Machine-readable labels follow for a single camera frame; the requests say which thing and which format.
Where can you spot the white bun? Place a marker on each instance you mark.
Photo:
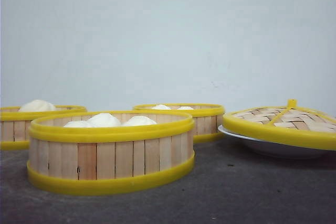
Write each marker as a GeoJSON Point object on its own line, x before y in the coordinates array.
{"type": "Point", "coordinates": [139, 120]}
{"type": "Point", "coordinates": [104, 120]}
{"type": "Point", "coordinates": [161, 107]}
{"type": "Point", "coordinates": [80, 123]}
{"type": "Point", "coordinates": [185, 108]}

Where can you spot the white plate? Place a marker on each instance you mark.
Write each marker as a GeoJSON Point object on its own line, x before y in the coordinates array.
{"type": "Point", "coordinates": [275, 149]}

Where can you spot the white bun front right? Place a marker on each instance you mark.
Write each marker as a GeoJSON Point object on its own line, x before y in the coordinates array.
{"type": "Point", "coordinates": [139, 120]}

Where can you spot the white bun front left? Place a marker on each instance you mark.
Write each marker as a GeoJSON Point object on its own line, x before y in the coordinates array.
{"type": "Point", "coordinates": [80, 123]}

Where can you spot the woven bamboo steamer lid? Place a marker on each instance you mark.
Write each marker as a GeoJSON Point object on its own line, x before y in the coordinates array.
{"type": "Point", "coordinates": [288, 125]}

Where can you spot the bamboo steamer basket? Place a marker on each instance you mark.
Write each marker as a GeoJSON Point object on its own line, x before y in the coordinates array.
{"type": "Point", "coordinates": [207, 118]}
{"type": "Point", "coordinates": [15, 124]}
{"type": "Point", "coordinates": [109, 160]}

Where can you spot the white bun front middle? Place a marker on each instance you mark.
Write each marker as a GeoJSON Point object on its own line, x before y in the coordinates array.
{"type": "Point", "coordinates": [104, 120]}

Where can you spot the white bun back left basket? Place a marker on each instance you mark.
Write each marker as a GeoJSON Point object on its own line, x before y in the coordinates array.
{"type": "Point", "coordinates": [37, 106]}

